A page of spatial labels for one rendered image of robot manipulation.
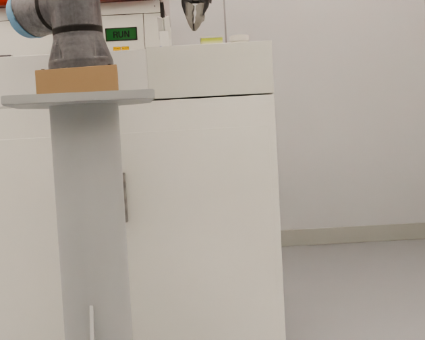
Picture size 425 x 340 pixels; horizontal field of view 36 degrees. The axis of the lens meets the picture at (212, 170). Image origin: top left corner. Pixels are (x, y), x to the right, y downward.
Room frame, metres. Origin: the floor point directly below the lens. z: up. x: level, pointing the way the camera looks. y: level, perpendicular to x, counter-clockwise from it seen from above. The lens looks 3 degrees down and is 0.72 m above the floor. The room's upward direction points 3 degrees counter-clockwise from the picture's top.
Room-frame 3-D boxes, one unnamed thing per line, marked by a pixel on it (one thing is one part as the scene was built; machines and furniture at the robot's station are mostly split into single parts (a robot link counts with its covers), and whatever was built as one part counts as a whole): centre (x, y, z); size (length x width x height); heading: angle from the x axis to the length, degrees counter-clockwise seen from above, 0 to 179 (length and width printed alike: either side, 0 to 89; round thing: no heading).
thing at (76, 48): (1.55, 0.30, 0.93); 0.15 x 0.15 x 0.10
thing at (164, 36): (2.14, 0.13, 1.03); 0.06 x 0.04 x 0.13; 0
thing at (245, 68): (2.15, -0.01, 0.89); 0.62 x 0.35 x 0.14; 0
